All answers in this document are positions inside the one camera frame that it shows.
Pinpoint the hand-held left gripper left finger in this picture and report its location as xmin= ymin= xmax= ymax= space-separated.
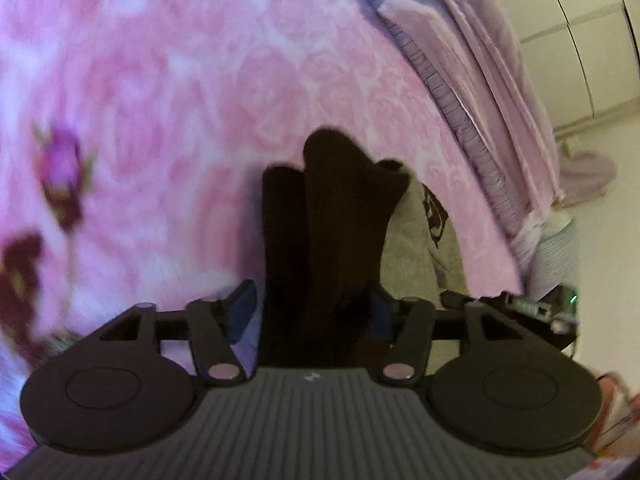
xmin=100 ymin=280 xmax=258 ymax=387

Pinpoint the grey shirt with black sleeves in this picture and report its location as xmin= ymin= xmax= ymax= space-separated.
xmin=261 ymin=127 xmax=468 ymax=368

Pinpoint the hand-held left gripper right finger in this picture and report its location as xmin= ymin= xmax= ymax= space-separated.
xmin=367 ymin=285 xmax=526 ymax=387

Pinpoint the pink and white cloth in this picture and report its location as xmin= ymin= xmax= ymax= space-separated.
xmin=592 ymin=370 xmax=640 ymax=453

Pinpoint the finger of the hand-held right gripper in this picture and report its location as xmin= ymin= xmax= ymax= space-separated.
xmin=440 ymin=290 xmax=481 ymax=311

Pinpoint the lavender striped quilt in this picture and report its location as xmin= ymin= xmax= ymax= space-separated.
xmin=345 ymin=0 xmax=581 ymax=301

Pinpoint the white wardrobe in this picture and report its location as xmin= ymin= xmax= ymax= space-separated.
xmin=472 ymin=0 xmax=640 ymax=133

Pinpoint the pink floral bed sheet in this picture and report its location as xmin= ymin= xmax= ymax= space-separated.
xmin=0 ymin=0 xmax=526 ymax=466

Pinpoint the pale pink blanket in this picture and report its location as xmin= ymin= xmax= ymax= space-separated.
xmin=380 ymin=0 xmax=616 ymax=226

